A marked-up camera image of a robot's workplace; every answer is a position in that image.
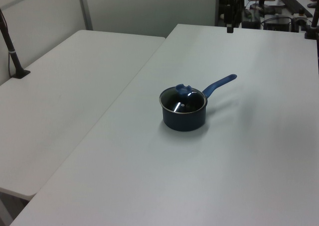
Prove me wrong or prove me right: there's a black Franka gripper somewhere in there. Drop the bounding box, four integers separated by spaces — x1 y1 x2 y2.
223 0 244 34

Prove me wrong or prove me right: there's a glass lid with blue knob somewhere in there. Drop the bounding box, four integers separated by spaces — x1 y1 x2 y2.
159 84 207 114

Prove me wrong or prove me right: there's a dark blue saucepan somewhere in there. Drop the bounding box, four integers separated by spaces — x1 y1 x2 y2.
159 74 238 132

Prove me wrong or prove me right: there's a black monitor stand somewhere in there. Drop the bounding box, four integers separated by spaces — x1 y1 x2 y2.
250 0 275 17

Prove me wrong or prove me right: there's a black electronics box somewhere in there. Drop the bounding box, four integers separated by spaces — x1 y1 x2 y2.
264 16 293 32

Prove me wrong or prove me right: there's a black keyboard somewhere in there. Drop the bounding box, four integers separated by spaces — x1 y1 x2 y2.
279 0 313 17

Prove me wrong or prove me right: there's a black clamped stand pole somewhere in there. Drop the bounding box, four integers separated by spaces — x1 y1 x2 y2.
304 1 319 40

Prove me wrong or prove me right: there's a grey partition frame post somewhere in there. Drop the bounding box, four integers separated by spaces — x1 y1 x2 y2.
76 0 94 30

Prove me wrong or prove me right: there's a black camera stand pole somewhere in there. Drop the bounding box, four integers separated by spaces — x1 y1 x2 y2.
0 8 31 79

